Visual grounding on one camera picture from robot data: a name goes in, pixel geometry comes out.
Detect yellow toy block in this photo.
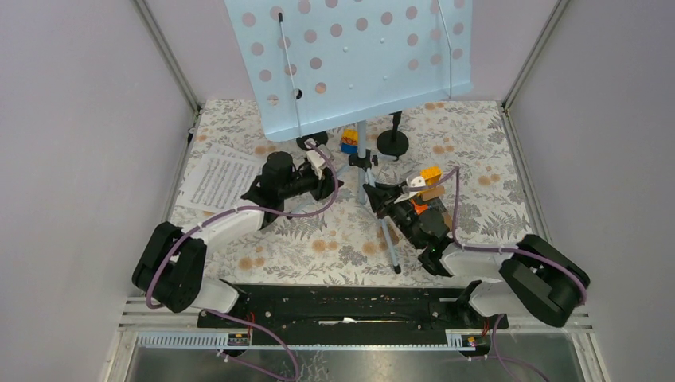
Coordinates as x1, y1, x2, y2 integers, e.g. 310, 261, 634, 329
419, 165, 443, 186

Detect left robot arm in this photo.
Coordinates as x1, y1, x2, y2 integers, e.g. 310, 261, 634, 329
132, 145, 342, 327

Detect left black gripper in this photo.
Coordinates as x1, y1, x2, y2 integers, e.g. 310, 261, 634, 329
280, 165, 345, 201

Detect blue yellow toy figure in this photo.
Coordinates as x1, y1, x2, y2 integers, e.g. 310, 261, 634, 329
340, 128, 359, 155

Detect right black microphone stand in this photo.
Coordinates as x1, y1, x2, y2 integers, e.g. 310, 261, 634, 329
377, 111, 409, 160

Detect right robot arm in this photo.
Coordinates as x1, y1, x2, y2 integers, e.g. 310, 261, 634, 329
363, 183, 591, 328

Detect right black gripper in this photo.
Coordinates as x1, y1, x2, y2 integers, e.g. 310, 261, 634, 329
361, 182, 422, 250

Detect sheet music page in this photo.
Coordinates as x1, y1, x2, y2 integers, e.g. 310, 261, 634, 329
177, 149, 262, 213

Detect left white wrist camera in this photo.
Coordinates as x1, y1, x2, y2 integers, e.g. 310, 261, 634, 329
306, 145, 334, 179

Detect light blue music stand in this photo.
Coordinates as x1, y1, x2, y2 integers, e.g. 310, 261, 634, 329
224, 0, 474, 275

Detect orange curved toy block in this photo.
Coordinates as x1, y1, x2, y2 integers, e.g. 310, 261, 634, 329
412, 199, 428, 215

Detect beige wooden block on plate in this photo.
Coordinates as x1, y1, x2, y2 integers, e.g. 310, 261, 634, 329
420, 186, 445, 202

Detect floral table mat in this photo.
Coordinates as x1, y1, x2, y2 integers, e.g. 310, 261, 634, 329
187, 99, 531, 287

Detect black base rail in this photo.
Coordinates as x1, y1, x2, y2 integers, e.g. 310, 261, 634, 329
196, 283, 510, 348

